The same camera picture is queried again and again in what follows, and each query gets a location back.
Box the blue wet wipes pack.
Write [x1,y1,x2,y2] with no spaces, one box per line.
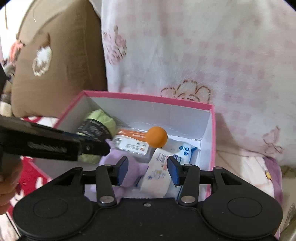
[162,135,200,200]

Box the green yarn ball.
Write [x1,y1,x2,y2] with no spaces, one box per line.
[77,108,117,165]

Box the purple plush toy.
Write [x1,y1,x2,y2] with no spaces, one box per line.
[99,139,149,188]

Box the clear plastic floss box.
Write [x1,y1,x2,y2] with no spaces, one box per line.
[113,128,155,163]

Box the orange makeup sponge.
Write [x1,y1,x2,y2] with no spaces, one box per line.
[145,126,168,148]

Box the small white tissue pack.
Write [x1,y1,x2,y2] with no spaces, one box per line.
[140,148,171,198]

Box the person left hand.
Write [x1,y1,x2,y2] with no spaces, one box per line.
[0,161,23,215]

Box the grey bunny plush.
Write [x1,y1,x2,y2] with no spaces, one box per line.
[1,40,24,117]

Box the pink cardboard box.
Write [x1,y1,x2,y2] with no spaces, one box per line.
[30,90,217,200]

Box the bear print blanket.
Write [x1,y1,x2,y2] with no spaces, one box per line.
[6,115,285,239]

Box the brown pillow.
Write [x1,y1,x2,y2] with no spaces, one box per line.
[11,1,107,118]

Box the pink checked pillow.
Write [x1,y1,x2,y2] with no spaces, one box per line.
[92,1,295,166]

